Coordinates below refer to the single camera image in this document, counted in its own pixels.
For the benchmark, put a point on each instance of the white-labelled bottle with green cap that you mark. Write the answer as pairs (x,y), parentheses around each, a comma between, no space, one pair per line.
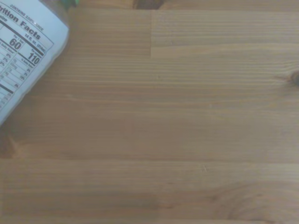
(28,53)

